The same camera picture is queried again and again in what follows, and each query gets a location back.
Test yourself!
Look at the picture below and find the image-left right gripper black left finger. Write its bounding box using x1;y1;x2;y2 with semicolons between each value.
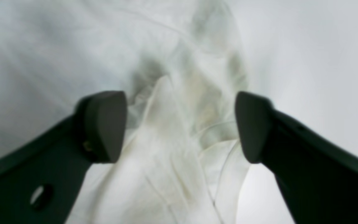
0;91;127;224

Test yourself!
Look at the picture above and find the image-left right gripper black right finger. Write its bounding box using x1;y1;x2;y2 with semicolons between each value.
235;92;358;224

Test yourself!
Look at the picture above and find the white printed t-shirt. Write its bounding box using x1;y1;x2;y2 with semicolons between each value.
0;0;250;224

